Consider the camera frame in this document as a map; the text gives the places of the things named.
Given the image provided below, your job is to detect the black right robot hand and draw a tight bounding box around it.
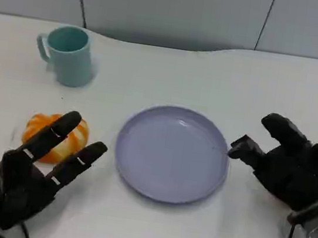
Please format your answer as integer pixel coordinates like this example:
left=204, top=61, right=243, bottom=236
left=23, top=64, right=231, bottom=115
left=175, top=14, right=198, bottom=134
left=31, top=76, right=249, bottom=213
left=221, top=107, right=318, bottom=214

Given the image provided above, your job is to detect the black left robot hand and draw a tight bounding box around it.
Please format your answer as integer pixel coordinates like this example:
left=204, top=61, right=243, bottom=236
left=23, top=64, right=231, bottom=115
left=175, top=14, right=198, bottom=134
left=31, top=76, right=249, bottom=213
left=0, top=100, right=113, bottom=238

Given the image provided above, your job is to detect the orange and white bread roll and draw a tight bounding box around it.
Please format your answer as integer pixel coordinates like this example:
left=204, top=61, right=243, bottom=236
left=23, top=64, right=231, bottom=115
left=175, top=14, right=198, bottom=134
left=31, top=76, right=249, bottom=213
left=19, top=108, right=92, bottom=169

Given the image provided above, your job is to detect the lilac plate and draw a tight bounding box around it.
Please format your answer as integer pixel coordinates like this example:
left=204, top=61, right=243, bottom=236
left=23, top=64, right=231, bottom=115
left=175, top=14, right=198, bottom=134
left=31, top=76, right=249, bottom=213
left=108, top=98, right=236, bottom=212

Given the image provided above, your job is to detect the pale green mug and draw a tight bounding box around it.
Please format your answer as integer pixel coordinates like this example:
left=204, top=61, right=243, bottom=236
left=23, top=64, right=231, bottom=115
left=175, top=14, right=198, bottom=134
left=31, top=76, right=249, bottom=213
left=31, top=21, right=99, bottom=90

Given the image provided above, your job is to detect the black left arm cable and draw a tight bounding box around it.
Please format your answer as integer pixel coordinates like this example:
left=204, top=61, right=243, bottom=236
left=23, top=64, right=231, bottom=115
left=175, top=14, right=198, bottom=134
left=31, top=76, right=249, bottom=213
left=18, top=223, right=33, bottom=238

